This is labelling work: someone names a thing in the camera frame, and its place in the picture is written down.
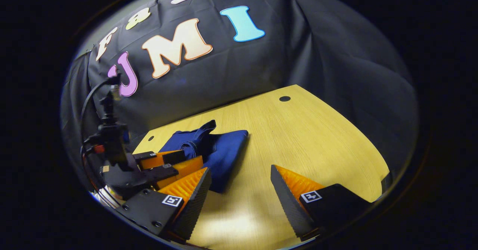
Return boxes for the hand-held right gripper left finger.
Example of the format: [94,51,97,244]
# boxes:
[114,167,212,244]

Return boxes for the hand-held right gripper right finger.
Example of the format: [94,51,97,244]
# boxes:
[270,164,374,242]

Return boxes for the blue jeans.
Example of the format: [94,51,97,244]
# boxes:
[159,120,249,194]

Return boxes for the black backdrop cloth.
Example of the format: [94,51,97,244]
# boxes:
[62,0,419,176]

